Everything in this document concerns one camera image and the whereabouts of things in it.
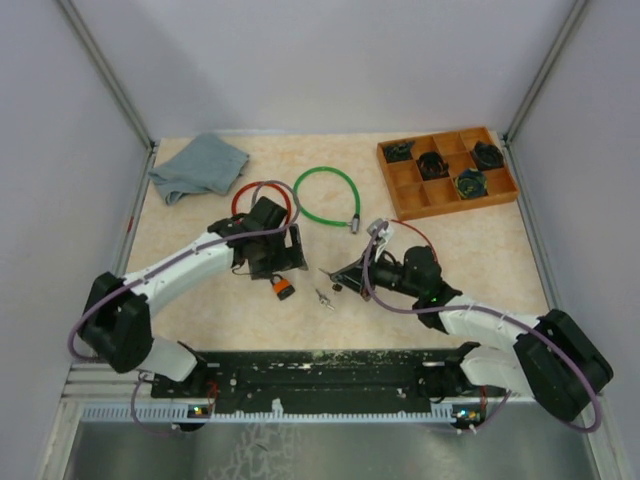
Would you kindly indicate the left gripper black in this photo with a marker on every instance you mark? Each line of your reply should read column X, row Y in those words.
column 289, row 258

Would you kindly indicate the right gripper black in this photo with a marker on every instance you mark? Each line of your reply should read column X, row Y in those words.
column 353, row 276

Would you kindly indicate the orange black padlock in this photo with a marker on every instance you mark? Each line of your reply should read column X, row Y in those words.
column 282, row 288

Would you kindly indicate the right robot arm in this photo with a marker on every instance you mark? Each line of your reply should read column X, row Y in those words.
column 547, row 357

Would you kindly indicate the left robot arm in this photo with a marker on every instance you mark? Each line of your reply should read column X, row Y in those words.
column 116, row 323

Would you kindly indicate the small silver key bunch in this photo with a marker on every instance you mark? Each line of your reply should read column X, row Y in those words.
column 324, row 299

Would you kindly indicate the blue grey folded cloth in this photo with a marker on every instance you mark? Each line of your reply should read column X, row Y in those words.
column 206, row 165

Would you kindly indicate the wooden compartment tray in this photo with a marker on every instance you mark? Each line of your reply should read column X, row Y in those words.
column 414, row 198

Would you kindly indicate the green black rolled sock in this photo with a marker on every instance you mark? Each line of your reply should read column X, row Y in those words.
column 398, row 152

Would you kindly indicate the black orange rolled sock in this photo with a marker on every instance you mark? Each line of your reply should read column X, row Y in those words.
column 432, row 166

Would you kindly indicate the rolled dark sock in tray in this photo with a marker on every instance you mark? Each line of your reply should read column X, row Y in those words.
column 471, row 184

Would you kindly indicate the red translucent cable lock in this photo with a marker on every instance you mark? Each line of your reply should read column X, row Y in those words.
column 253, row 185

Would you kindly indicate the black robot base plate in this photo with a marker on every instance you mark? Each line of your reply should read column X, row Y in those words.
column 325, row 381

